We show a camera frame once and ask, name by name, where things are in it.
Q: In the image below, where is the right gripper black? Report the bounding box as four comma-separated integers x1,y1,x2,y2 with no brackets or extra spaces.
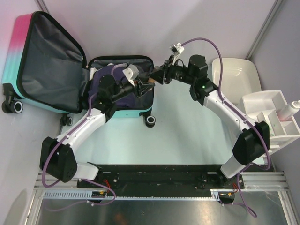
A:
149,55,195,85

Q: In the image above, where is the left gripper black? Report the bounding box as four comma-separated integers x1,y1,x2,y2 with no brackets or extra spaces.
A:
111,75,155,103

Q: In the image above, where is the dark purple garment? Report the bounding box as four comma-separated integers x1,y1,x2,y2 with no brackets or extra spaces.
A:
88,66,135,108

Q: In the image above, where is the cream plastic basin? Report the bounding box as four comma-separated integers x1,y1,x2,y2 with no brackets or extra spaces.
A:
212,58,262,105

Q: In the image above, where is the pink and teal children's suitcase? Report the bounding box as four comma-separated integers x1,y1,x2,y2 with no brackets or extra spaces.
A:
1,11,154,126

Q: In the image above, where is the pink teal gradient bottle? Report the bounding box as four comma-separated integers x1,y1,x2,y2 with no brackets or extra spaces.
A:
277,100,300,121

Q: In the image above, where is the white cloth item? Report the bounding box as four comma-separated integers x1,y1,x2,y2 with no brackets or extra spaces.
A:
90,63,115,81

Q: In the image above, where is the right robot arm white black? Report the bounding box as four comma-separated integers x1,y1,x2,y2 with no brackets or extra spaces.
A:
150,55,270,188

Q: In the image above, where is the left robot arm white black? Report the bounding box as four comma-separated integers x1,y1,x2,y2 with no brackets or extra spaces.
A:
40,75,155,188

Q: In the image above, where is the white divided organizer tray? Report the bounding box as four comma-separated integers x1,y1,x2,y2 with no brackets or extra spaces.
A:
239,90,300,155

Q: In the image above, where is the aluminium extrusion crossbar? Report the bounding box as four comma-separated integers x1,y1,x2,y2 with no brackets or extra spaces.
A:
35,171,288,189

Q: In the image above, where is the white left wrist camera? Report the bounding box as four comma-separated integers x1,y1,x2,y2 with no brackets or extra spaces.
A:
122,64,139,86

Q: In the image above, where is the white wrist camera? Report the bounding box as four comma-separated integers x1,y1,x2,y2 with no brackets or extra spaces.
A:
122,64,139,86
169,43,184,65

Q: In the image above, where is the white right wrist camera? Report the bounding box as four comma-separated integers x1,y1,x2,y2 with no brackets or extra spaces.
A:
169,43,184,65

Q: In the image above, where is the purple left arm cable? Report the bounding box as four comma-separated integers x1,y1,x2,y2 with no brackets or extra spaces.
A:
42,64,127,213

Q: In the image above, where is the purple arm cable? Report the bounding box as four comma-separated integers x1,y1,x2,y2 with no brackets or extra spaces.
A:
181,37,272,218
42,64,127,213

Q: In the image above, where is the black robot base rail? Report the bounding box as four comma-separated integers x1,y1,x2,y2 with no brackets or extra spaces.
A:
77,164,244,199

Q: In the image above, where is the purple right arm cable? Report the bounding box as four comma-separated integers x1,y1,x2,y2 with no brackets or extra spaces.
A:
181,37,272,218

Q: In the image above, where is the white slotted cable duct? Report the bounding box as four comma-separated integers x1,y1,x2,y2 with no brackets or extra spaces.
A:
43,189,233,201

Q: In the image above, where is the right aluminium frame post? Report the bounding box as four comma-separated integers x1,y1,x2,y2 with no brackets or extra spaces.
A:
245,0,286,60

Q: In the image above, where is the aluminium frame post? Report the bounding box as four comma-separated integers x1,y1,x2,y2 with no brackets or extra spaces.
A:
35,0,50,14
245,0,286,60

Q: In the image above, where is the left aluminium frame post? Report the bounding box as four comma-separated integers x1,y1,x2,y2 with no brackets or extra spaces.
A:
35,0,50,14

